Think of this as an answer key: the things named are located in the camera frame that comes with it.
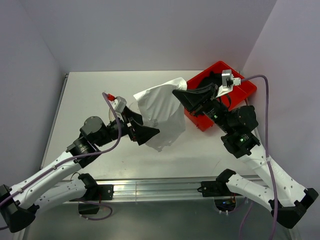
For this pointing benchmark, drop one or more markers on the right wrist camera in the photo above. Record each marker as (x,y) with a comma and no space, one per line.
(228,81)

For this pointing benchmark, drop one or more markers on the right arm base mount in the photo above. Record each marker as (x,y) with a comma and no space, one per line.
(225,201)

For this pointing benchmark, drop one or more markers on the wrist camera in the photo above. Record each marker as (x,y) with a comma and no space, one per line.
(117,103)
(228,81)

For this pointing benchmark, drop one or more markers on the aluminium rail frame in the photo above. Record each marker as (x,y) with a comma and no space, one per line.
(149,189)

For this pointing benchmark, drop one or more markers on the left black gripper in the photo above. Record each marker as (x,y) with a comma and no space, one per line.
(141,133)

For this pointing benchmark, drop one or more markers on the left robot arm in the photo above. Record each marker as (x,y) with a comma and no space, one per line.
(20,203)

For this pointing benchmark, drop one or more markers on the black garment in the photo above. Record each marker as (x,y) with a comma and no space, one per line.
(213,78)

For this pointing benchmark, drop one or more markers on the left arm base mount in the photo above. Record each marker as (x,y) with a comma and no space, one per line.
(92,202)

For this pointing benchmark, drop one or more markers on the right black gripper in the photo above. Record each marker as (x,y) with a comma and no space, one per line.
(198,98)

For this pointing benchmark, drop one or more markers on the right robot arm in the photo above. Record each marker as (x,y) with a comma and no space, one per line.
(284,197)

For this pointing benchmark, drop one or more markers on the red plastic tray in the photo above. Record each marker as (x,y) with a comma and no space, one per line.
(237,96)

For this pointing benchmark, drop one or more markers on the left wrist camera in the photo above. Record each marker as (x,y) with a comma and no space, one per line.
(117,103)

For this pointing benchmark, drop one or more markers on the white bra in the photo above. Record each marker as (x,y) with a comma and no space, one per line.
(161,110)

